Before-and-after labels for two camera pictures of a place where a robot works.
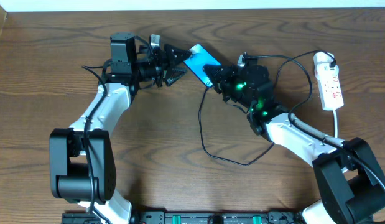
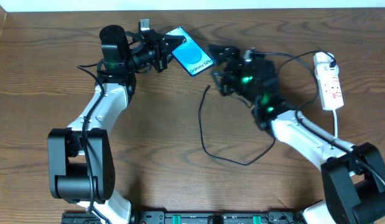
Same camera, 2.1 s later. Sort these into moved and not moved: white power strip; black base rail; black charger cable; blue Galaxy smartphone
Moved: blue Galaxy smartphone
Not moved: black charger cable; black base rail; white power strip
